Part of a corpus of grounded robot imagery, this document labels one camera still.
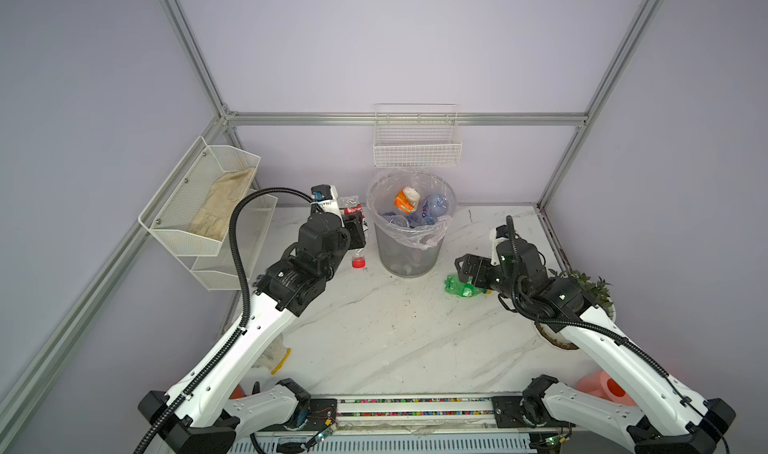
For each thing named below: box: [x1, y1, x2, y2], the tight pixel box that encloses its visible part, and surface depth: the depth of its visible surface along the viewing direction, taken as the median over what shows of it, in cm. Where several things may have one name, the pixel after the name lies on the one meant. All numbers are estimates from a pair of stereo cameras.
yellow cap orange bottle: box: [394, 186, 420, 214], surface depth 98 cm
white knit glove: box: [251, 333, 292, 375], surface depth 84 cm
